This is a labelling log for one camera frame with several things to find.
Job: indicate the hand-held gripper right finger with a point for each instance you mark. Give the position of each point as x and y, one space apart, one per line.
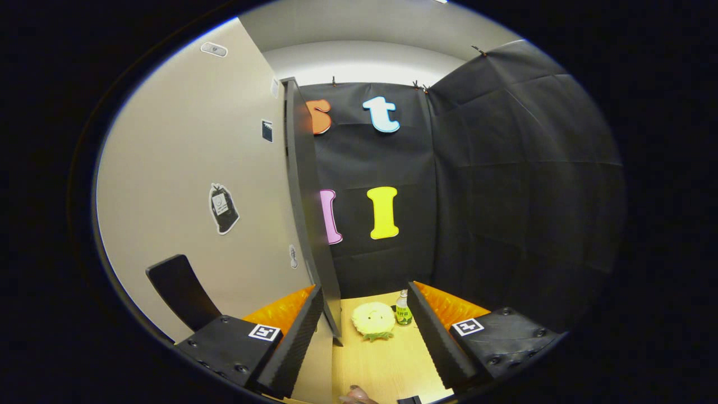
432 342

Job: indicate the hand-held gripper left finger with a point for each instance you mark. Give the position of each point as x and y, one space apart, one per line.
297 348

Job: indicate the grey shoe cabinet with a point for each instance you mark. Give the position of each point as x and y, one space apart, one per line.
305 196

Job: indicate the green drink bottle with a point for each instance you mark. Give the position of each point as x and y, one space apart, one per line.
404 314

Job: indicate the small dark object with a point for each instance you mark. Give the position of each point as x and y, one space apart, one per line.
409 400

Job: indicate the yellow plush toy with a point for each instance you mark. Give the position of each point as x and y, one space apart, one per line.
373 318

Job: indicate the black backdrop cloth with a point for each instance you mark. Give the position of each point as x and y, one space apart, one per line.
505 196

